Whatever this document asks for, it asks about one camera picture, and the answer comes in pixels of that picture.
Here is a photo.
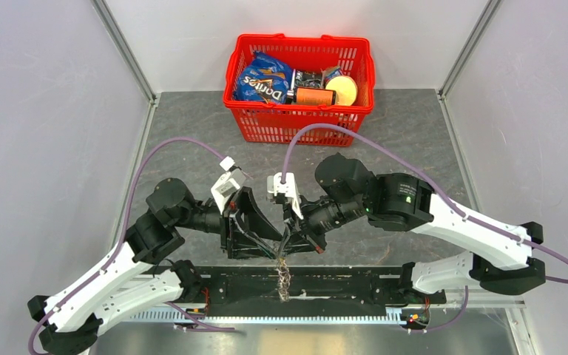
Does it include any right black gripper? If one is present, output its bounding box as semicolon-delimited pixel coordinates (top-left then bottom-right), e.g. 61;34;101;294
278;192;368;256

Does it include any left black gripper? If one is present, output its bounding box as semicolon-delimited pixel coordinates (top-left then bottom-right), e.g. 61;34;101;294
173;186;283;260

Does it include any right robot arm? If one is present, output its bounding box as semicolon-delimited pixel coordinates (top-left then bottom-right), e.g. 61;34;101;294
267;154;546;302

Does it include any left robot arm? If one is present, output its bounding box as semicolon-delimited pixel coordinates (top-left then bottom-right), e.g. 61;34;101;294
27;177;282;354

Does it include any orange can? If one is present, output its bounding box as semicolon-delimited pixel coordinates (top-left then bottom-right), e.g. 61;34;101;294
293;87;337;106

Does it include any red plastic shopping basket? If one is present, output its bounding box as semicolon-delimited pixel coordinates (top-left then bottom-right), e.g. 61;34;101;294
223;33;376;143

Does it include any blue Doritos chip bag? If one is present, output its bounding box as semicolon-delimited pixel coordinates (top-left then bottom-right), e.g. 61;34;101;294
233;52;293;104

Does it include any round yellow lid container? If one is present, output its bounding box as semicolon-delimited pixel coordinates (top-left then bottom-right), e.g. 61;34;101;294
325;75;358;106

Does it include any dark printed snack packet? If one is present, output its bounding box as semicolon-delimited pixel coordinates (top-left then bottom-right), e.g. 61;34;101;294
291;70;323;90

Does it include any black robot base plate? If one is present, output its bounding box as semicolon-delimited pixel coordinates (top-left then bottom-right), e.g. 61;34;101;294
137;265;481;319

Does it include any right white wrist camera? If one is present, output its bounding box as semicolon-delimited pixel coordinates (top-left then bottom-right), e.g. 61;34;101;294
266;172;304;220

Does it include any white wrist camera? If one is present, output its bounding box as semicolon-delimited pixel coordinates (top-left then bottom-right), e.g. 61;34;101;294
266;172;304;220
210;156;247;214

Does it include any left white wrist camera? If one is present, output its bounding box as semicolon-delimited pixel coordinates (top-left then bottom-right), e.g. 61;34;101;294
210;156;247;214

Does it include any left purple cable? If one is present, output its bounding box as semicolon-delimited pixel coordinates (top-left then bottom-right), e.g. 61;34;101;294
28;137;226;355

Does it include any purple cable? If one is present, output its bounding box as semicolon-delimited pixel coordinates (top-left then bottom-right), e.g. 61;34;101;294
28;137;226;355
280;123;568;334

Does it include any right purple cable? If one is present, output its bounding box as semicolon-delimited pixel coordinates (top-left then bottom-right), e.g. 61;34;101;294
280;123;568;334

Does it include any slotted metal cable duct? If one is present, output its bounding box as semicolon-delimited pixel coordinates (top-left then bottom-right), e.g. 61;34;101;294
124;305;424;326

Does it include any left aluminium frame post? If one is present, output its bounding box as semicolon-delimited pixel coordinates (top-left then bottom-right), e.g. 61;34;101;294
91;0;157;104

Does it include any aluminium frame post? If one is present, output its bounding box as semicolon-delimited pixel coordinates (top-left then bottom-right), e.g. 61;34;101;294
91;0;157;104
437;0;503;100

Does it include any right aluminium frame post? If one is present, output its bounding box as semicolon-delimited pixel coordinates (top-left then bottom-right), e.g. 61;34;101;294
437;0;503;100

